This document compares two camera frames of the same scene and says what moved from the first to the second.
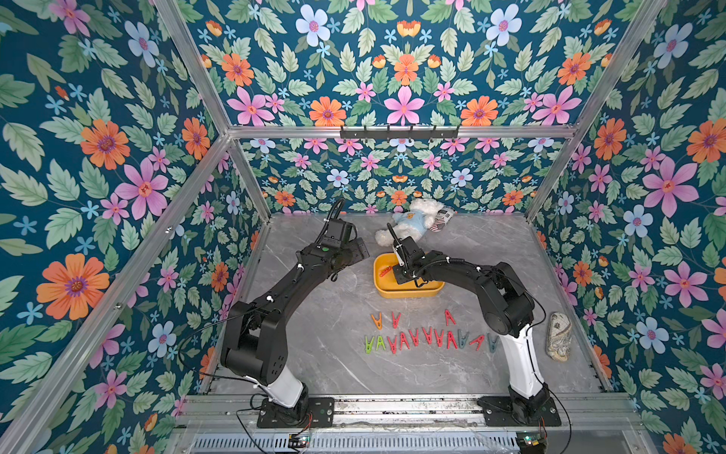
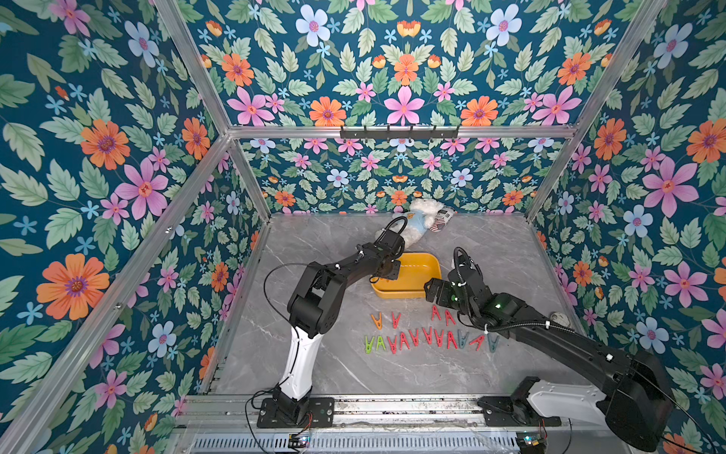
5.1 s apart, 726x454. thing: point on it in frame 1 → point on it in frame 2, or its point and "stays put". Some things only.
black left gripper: (357, 253) → (395, 273)
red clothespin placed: (393, 345) stays put
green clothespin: (369, 345) stays put
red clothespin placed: (440, 339) stays put
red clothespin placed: (451, 339) stays put
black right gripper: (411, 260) → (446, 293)
